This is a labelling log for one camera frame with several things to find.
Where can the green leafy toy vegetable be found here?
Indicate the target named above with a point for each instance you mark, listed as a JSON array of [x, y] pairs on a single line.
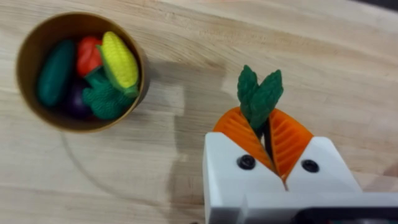
[[258, 96]]

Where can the brown tub of toy vegetables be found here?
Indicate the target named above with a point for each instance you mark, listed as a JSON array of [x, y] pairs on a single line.
[[81, 72]]

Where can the left gripper white and orange left finger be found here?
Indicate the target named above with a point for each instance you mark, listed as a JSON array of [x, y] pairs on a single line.
[[227, 168]]

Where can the left gripper white and orange right finger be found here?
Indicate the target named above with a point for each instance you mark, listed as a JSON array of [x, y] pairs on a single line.
[[323, 174]]

